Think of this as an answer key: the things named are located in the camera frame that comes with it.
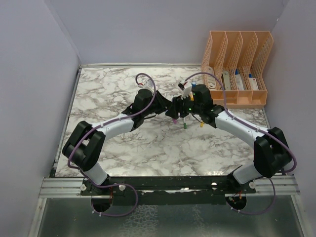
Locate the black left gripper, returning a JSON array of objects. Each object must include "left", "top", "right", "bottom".
[{"left": 143, "top": 91, "right": 172, "bottom": 118}]

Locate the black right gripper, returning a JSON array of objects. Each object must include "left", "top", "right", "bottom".
[{"left": 165, "top": 92, "right": 202, "bottom": 119}]

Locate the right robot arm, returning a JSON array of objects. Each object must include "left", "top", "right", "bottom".
[{"left": 166, "top": 84, "right": 293, "bottom": 193}]

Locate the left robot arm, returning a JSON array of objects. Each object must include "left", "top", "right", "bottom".
[{"left": 62, "top": 89, "right": 172, "bottom": 195}]

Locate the white box in organizer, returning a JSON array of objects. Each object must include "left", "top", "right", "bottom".
[{"left": 206, "top": 66, "right": 217, "bottom": 90}]

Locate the blue white box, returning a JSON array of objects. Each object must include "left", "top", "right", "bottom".
[{"left": 235, "top": 69, "right": 244, "bottom": 90}]

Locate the red white box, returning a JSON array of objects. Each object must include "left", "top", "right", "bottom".
[{"left": 248, "top": 74, "right": 259, "bottom": 90}]

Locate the orange file organizer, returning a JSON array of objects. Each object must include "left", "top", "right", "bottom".
[{"left": 201, "top": 31, "right": 274, "bottom": 109}]

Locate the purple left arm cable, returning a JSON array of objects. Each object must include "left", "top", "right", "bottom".
[{"left": 67, "top": 73, "right": 158, "bottom": 217}]

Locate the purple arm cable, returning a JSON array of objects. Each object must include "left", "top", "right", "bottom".
[
  {"left": 184, "top": 72, "right": 297, "bottom": 215},
  {"left": 67, "top": 73, "right": 158, "bottom": 217}
]

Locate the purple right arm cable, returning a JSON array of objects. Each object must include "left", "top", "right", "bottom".
[{"left": 184, "top": 72, "right": 297, "bottom": 215}]

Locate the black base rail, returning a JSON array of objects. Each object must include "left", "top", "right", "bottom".
[{"left": 80, "top": 176, "right": 255, "bottom": 205}]

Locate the aluminium frame rail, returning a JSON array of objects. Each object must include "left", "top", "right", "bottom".
[{"left": 39, "top": 175, "right": 300, "bottom": 198}]

